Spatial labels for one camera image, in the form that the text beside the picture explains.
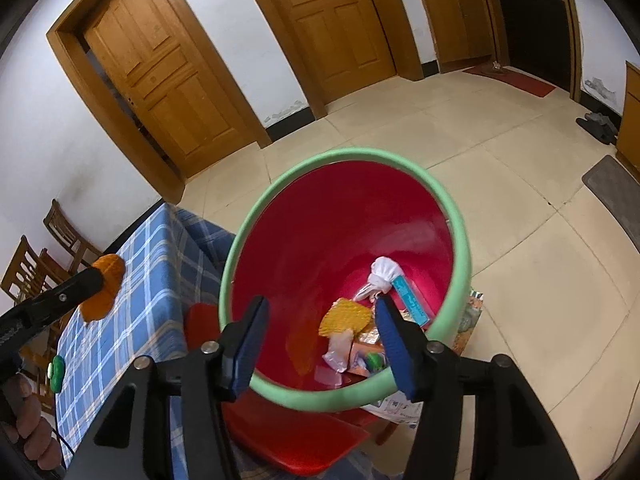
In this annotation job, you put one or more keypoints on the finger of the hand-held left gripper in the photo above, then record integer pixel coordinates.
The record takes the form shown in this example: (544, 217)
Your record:
(75, 290)

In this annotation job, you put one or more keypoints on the blue plaid tablecloth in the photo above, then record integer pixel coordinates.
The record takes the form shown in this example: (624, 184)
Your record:
(145, 270)

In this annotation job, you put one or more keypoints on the large yellow foam net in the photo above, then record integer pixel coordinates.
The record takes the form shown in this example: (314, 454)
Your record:
(345, 317)

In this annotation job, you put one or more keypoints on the white bundle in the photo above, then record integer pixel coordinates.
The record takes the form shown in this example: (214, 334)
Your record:
(385, 272)

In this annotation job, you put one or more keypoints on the red door mat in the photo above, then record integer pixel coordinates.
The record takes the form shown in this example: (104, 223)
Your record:
(520, 82)

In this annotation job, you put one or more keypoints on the wooden door ajar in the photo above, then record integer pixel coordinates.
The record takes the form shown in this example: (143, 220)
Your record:
(160, 75)

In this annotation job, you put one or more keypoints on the red plastic stool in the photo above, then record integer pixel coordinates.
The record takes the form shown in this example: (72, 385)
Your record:
(280, 435)

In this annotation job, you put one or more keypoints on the dark slipper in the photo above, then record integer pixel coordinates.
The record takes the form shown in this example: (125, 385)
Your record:
(595, 132)
(605, 121)

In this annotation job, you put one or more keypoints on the green round toy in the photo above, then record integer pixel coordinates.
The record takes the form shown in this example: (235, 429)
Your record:
(56, 372)

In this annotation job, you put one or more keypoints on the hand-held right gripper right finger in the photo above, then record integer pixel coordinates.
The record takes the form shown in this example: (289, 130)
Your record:
(395, 345)

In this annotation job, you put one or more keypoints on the person's left hand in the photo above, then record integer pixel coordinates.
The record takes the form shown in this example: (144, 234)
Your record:
(32, 425)

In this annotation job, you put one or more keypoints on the red basin with green rim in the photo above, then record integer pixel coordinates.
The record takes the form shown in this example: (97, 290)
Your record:
(310, 240)

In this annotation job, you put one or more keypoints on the wooden cabinet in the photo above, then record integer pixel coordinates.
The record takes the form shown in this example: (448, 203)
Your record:
(630, 125)

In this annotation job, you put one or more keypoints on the wooden slat-back chair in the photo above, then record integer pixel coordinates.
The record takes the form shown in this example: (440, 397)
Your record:
(30, 270)
(67, 232)

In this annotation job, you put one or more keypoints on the blue and white small box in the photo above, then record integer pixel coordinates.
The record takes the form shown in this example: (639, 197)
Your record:
(412, 302)

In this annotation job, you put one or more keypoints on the grey floor mat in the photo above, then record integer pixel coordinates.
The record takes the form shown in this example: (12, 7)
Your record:
(612, 195)

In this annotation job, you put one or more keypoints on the black door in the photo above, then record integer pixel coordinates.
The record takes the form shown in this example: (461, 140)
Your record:
(530, 20)

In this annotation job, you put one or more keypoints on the orange snack packet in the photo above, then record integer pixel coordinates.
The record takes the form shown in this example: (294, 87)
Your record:
(367, 355)

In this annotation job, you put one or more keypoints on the small tan object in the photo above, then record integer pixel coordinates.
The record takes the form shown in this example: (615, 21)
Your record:
(495, 66)

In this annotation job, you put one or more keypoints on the printed cardboard box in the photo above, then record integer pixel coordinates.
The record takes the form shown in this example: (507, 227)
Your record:
(395, 407)

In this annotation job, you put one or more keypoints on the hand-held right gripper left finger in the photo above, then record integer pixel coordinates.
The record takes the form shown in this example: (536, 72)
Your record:
(247, 355)

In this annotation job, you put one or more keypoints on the low wooden wall panel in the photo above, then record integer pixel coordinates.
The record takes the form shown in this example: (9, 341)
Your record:
(455, 25)

